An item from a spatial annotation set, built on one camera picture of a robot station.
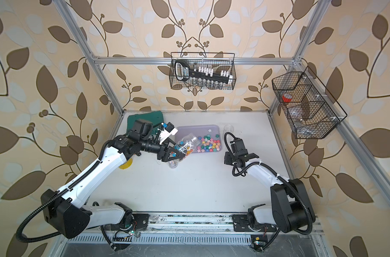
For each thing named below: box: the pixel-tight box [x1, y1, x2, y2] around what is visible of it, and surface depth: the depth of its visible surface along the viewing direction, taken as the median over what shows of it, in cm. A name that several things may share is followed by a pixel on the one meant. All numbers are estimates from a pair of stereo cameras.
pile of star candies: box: [196, 133, 222, 153], surface depth 103 cm
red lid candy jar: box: [175, 132, 201, 156], surface depth 69 cm
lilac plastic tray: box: [175, 124, 222, 153], surface depth 107 cm
